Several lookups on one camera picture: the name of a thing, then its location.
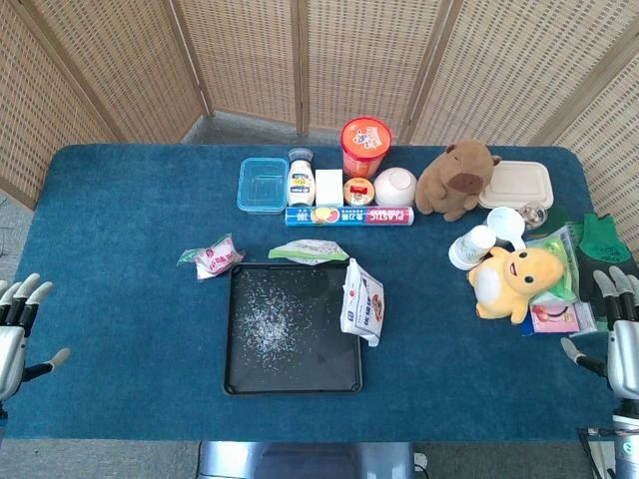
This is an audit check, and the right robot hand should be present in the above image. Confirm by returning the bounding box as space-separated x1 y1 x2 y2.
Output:
559 265 639 401

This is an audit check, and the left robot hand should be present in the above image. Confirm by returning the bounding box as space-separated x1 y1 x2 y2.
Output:
0 272 72 403

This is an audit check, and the pink snack packet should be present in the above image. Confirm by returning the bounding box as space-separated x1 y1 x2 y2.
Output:
177 233 247 282

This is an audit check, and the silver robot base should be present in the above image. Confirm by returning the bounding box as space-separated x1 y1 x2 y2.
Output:
197 440 416 479

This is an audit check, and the green snack packet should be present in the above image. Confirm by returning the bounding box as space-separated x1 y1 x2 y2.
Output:
522 224 584 306

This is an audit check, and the white red blue salt bag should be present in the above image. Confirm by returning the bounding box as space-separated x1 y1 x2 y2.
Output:
339 257 385 348

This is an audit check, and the green white plastic packet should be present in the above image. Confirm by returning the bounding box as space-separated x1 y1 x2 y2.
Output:
268 239 350 266

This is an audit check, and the pink card packet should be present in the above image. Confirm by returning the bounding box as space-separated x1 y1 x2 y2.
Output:
529 301 583 334

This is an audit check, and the green black work glove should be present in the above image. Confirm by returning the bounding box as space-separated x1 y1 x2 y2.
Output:
575 213 639 304

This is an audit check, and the blue table carpet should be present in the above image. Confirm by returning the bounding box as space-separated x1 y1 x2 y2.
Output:
0 143 631 443

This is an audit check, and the yellow plush toy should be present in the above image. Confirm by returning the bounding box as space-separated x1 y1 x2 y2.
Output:
466 245 565 326

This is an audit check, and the clear small nut container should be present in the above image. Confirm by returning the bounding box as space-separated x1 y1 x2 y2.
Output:
516 203 549 232

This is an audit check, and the white plastic scoop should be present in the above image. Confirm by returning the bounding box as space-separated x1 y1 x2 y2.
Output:
486 206 528 251

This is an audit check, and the white paper cup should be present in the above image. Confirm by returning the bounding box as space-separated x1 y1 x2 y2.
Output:
447 225 497 271

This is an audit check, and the beige lidded lunch box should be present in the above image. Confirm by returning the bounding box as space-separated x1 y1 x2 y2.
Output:
477 160 555 211

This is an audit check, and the brown capybara plush toy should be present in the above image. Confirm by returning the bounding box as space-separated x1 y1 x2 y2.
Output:
414 139 502 223

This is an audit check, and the white upturned bowl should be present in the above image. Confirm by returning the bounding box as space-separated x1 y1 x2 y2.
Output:
372 166 418 209

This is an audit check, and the black square tray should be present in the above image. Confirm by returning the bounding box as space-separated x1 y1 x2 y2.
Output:
223 261 363 396

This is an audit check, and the blue plastic food container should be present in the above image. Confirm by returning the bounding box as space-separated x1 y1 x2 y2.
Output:
236 157 290 216

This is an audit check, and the blue plastic wrap box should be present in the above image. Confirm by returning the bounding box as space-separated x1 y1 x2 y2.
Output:
285 206 415 229

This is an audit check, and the small jar with red label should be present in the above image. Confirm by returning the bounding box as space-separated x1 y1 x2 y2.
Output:
342 178 376 208

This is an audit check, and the tall orange lidded canister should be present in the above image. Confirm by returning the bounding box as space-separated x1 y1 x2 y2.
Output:
340 117 393 182

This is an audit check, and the white mayonnaise bottle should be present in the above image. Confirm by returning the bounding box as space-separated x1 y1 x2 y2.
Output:
287 147 317 208

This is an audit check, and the white rectangular box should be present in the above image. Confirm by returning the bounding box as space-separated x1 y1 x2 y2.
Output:
315 168 345 208

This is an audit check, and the woven bamboo folding screen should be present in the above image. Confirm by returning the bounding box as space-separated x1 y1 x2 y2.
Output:
0 0 639 260

